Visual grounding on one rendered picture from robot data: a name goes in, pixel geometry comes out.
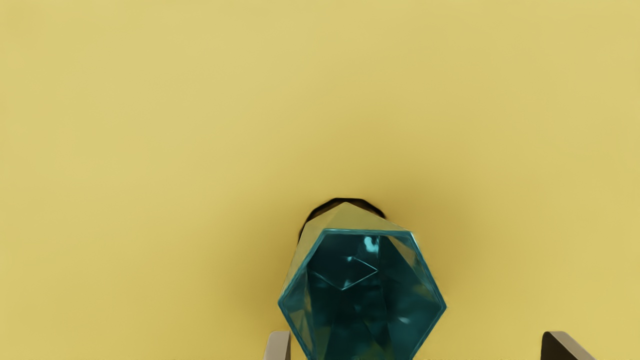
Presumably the teal faceted mug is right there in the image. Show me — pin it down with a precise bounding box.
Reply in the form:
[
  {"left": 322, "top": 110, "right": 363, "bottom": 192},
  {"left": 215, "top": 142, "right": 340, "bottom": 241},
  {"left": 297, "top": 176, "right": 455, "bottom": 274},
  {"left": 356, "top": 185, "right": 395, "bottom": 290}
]
[{"left": 277, "top": 201, "right": 448, "bottom": 360}]

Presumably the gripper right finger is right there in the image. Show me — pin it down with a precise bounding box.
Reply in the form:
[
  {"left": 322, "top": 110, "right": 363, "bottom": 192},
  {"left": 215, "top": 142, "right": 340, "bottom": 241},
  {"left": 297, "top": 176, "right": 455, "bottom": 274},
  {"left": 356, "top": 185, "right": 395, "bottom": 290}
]
[{"left": 541, "top": 330, "right": 596, "bottom": 360}]

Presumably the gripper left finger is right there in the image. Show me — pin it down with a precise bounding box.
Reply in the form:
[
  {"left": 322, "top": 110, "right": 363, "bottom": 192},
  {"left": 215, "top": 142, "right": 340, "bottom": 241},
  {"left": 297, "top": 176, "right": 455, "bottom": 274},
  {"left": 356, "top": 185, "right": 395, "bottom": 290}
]
[{"left": 263, "top": 330, "right": 292, "bottom": 360}]

